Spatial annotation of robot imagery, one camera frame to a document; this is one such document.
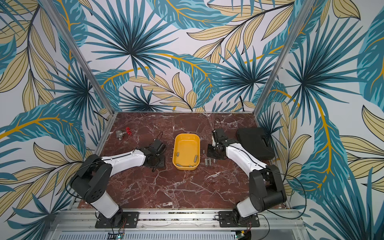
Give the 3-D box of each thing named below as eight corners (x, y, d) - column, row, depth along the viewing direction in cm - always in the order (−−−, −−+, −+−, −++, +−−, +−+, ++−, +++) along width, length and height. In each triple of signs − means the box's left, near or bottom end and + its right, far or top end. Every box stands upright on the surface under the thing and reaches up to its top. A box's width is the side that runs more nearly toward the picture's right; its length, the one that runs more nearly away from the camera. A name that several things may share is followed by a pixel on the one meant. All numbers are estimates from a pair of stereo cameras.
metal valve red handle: (118, 140, 105) (115, 137, 101) (117, 134, 108) (114, 130, 104) (132, 135, 107) (130, 132, 104) (131, 129, 111) (129, 126, 107)
